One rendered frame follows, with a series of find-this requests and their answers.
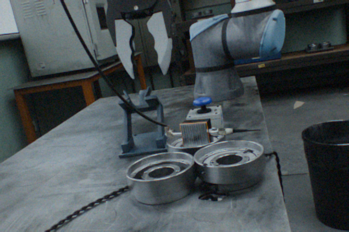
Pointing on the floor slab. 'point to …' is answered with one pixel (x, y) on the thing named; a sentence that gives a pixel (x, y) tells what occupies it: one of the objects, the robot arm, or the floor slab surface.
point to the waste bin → (329, 170)
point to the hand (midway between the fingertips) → (146, 68)
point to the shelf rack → (260, 67)
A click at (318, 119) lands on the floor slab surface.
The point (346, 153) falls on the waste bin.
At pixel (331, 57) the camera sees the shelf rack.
